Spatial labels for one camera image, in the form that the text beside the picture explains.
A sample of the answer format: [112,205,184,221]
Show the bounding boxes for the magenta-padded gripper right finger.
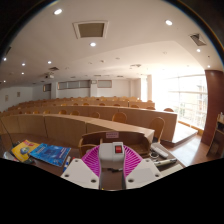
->
[123,145,163,190]

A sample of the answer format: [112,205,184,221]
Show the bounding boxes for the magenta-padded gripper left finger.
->
[60,144,102,190]

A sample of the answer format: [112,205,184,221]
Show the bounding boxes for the white charger block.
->
[98,141,126,169]

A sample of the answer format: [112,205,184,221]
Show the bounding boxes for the blue marker pen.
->
[63,155,72,173]

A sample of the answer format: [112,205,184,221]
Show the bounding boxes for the black handheld microphone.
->
[153,158,178,168]

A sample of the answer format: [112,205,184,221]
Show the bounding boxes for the white remote control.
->
[150,142,170,159]

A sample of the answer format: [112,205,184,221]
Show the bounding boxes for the wooden desk organizer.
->
[78,130,152,158]

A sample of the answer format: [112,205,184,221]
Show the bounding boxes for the blue book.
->
[29,143,72,168]

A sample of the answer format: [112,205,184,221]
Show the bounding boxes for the long wooden lecture desks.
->
[0,96,179,148]

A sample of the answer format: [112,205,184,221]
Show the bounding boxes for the yellow book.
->
[10,139,40,163]

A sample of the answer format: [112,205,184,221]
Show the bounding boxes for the wooden lecture hall chairs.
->
[16,96,175,144]

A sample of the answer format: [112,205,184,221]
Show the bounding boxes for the wooden shelf unit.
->
[206,113,224,158]

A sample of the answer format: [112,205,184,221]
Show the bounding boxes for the black gooseneck microphone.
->
[0,119,17,148]

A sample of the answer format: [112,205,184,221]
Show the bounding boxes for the large bright window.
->
[151,74,208,129]

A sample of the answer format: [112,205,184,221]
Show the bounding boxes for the ceiling spot lights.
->
[1,8,213,76]

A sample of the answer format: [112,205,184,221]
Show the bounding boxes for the small ceiling vent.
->
[189,32,207,47]

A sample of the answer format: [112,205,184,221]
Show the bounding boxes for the large square ceiling vent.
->
[72,20,110,40]

